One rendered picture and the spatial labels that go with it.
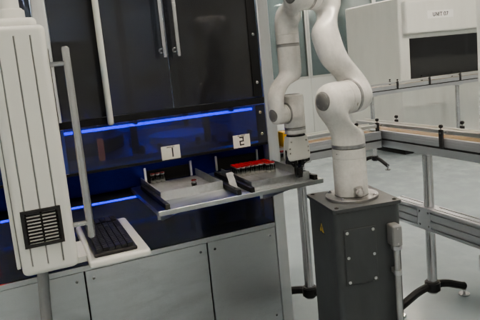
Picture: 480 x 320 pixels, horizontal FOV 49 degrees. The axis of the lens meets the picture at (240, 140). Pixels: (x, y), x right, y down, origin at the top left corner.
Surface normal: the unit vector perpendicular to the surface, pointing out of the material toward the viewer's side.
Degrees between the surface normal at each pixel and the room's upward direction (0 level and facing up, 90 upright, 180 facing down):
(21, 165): 90
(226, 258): 90
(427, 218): 90
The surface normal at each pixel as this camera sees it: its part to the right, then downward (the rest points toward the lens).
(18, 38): 0.39, 0.10
